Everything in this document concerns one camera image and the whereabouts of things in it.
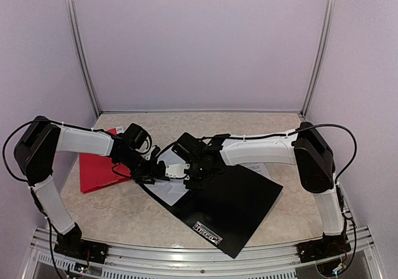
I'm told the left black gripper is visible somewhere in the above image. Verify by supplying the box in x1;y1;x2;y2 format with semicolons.
118;150;167;184

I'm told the black folder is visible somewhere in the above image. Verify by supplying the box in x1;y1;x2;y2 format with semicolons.
141;165;283;258

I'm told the red folder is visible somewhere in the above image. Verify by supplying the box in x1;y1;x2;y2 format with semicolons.
79;126;133;194

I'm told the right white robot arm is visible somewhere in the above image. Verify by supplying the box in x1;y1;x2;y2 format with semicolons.
172;122;345;257

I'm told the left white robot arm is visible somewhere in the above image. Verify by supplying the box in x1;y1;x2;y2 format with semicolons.
14;116;166;257

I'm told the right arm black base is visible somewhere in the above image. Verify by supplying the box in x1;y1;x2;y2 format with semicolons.
297;232;351;263

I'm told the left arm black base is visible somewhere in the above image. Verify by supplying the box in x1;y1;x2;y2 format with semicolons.
54;223;109;264

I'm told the printed text sheet centre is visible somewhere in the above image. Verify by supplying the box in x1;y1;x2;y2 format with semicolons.
243;163;270;178

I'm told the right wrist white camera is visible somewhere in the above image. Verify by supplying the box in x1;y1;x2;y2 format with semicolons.
165;163;190;180

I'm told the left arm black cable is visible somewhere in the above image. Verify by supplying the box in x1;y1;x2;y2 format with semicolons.
2;119;153;275

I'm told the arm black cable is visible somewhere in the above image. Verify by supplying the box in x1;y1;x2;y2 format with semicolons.
2;119;153;275
198;123;358;263

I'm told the aluminium front rail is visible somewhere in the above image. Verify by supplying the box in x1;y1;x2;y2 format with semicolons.
20;227;385;278

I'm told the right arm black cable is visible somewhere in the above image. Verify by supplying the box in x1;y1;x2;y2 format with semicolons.
198;123;358;263

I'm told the left aluminium frame post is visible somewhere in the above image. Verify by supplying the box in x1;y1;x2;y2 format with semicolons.
65;0;102;118

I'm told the aluminium frame post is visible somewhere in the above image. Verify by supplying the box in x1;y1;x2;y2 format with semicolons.
300;0;336;120
65;0;102;118

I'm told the right aluminium frame post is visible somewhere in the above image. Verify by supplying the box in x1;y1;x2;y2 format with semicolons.
300;0;336;120

